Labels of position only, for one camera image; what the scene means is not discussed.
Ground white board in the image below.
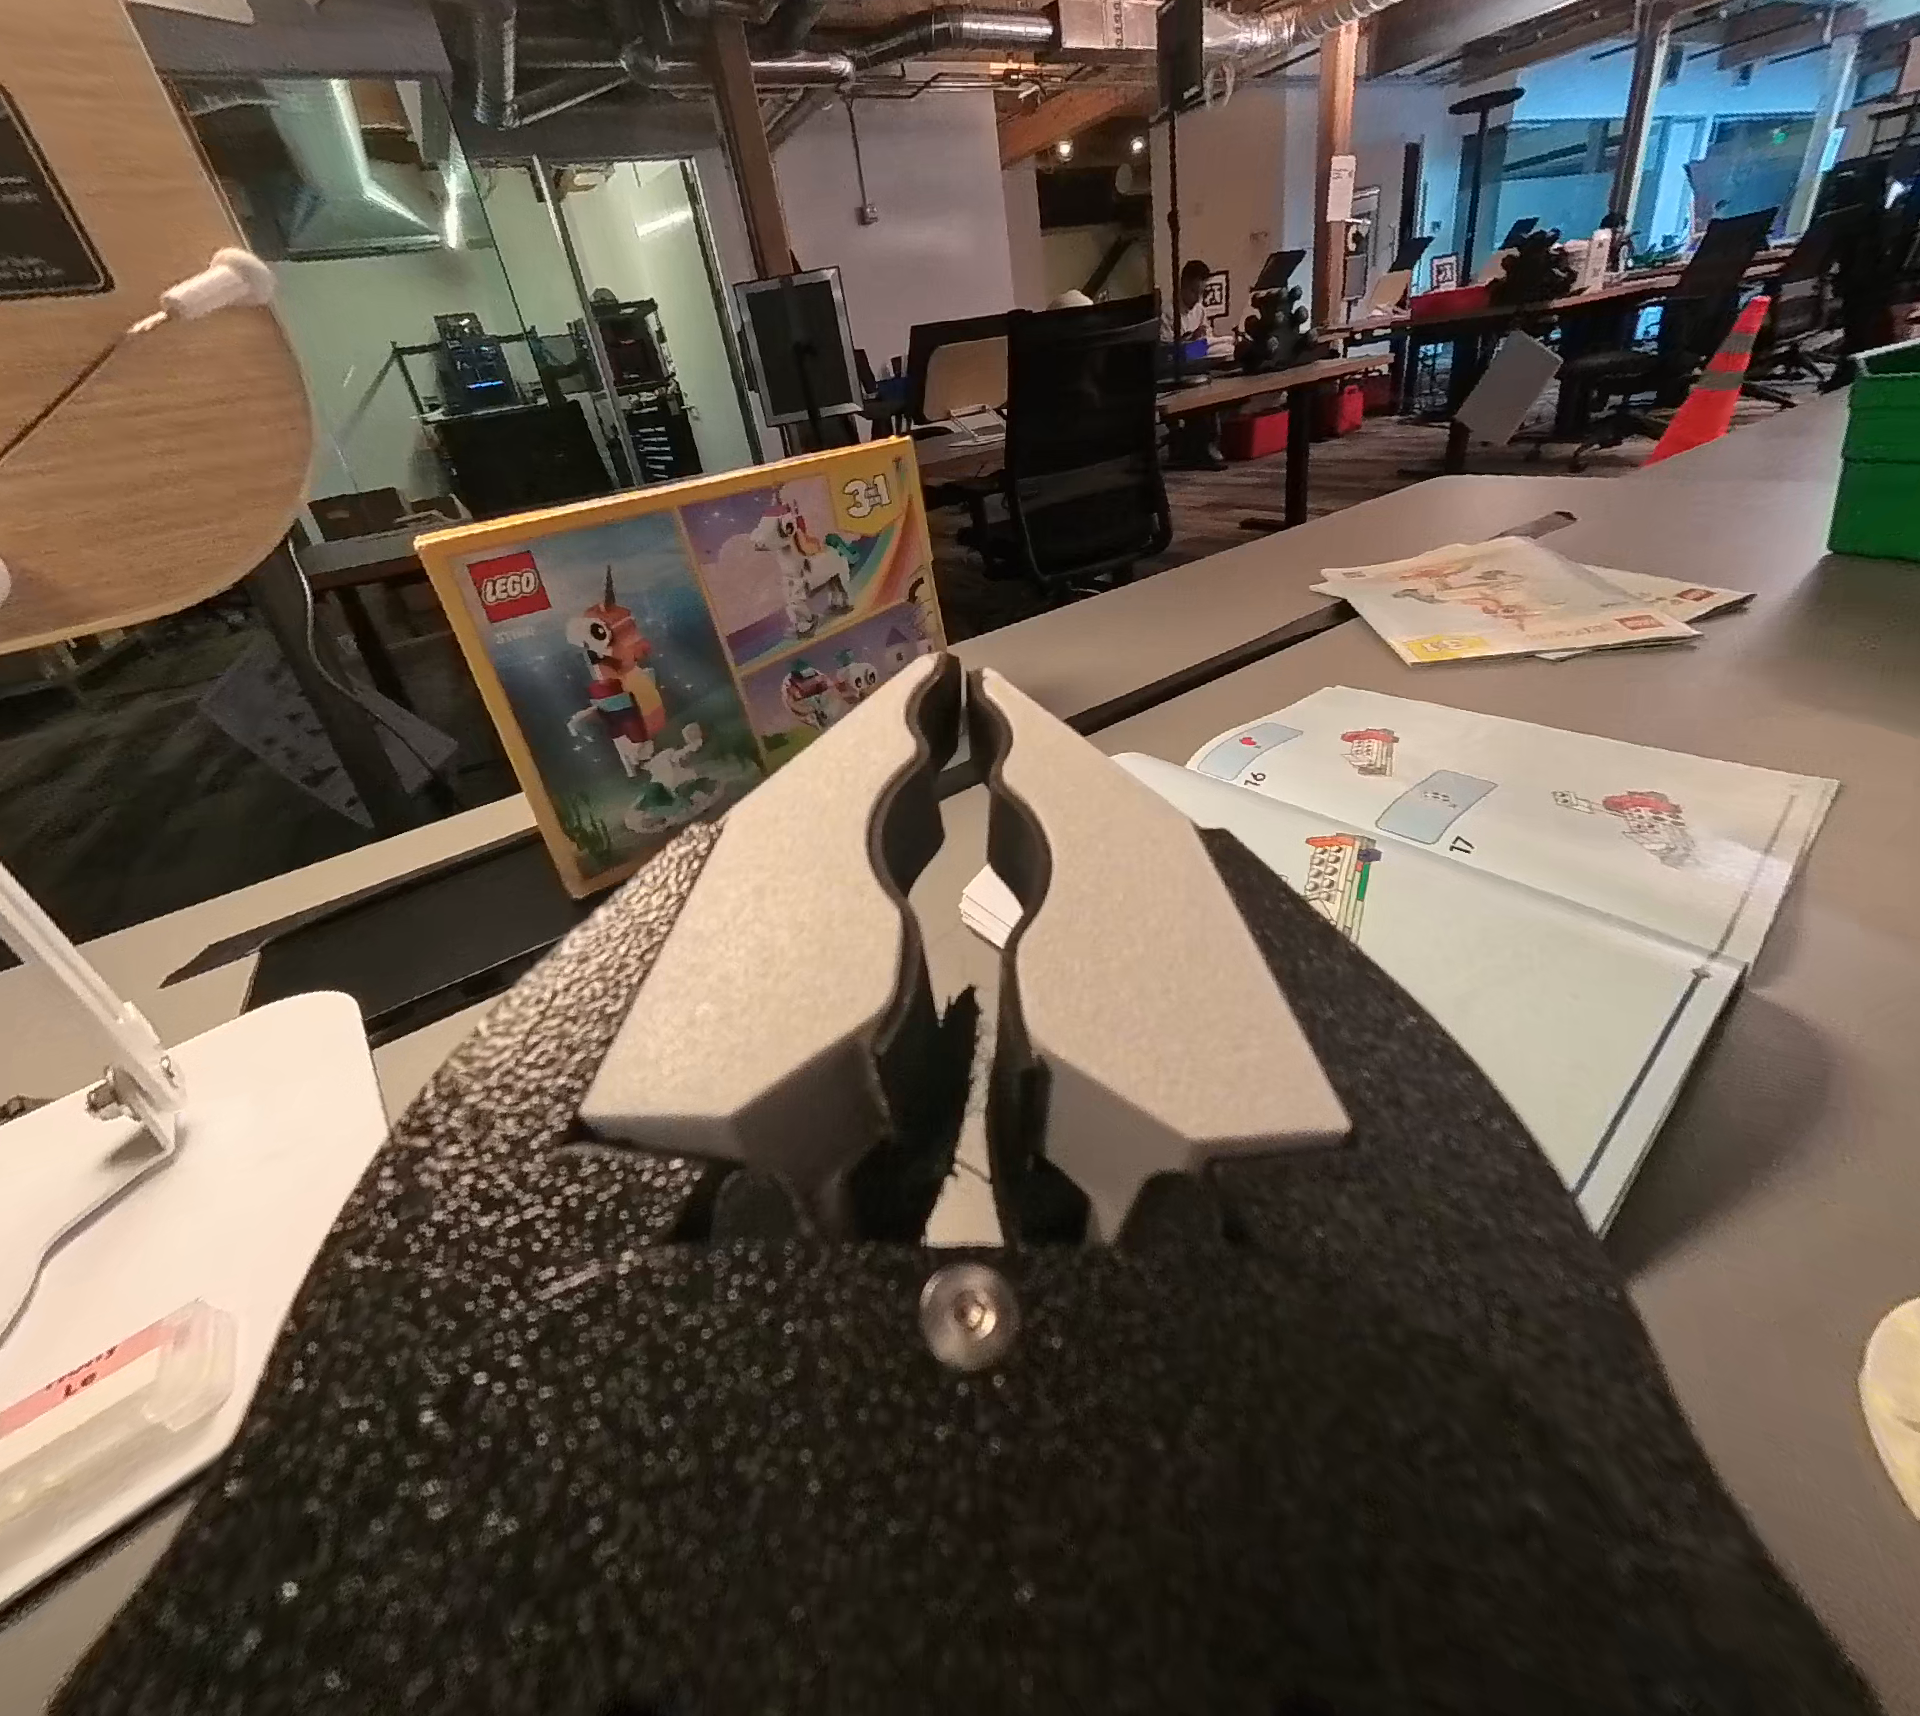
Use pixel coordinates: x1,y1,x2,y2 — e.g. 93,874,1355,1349
1453,330,1567,450

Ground black ball rack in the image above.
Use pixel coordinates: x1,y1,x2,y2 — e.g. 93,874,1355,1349
1227,251,1326,377

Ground black rack with printers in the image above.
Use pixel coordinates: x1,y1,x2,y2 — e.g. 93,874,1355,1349
392,299,709,519

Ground lego instruction booklet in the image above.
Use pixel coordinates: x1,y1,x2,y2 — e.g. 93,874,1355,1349
961,684,1843,1238

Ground colourful lego set box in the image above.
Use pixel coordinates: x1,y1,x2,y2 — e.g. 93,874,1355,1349
415,436,951,903

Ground black mesh office chair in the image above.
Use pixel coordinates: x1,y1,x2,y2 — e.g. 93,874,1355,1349
983,299,1177,595

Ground white pull cord knob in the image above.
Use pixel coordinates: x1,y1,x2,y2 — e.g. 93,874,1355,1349
0,248,282,466

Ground wooden lamp shade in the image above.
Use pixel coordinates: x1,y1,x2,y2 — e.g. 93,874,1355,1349
0,0,321,660

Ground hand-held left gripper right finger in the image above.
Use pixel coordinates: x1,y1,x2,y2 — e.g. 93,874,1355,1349
966,670,1357,1249

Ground white printed leaflet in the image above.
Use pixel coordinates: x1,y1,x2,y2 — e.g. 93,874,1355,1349
1560,564,1758,660

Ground long office desk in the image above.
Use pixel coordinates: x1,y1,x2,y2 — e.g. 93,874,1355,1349
1154,355,1394,534

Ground black floor lamp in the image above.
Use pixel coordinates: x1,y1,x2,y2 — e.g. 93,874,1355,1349
1447,88,1528,295

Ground office chair beige backrest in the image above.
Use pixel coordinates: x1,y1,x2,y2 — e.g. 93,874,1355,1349
897,318,1022,504

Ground white lamp stand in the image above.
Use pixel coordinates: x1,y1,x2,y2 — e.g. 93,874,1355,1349
0,859,396,1616

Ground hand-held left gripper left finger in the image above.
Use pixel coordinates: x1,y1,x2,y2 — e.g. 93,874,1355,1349
575,654,966,1243

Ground green plastic bin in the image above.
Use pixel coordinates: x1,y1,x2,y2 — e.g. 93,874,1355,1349
1825,338,1920,564

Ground hanging black monitor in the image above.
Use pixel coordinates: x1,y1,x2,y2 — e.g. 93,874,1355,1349
1152,0,1211,120

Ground clear plastic box pink label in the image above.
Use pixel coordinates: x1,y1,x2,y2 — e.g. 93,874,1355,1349
0,1300,240,1524

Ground orange traffic cone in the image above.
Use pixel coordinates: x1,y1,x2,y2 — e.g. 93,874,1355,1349
1638,295,1776,468

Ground tablet screen on stand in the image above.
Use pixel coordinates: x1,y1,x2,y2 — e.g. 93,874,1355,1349
733,265,868,459

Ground red storage bin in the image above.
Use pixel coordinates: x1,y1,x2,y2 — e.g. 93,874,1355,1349
1218,384,1370,462

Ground leaflet with yellow corner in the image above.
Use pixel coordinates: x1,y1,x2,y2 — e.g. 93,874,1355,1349
1312,534,1704,670

